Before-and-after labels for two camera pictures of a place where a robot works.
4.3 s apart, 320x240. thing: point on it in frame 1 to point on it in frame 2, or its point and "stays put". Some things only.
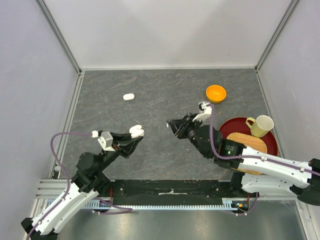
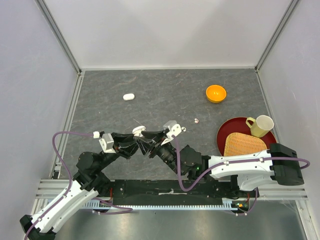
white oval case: [128, 96] stays put
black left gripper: [125, 150] stays put
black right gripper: [183, 124] to [145, 144]
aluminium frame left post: [57, 33] stays put
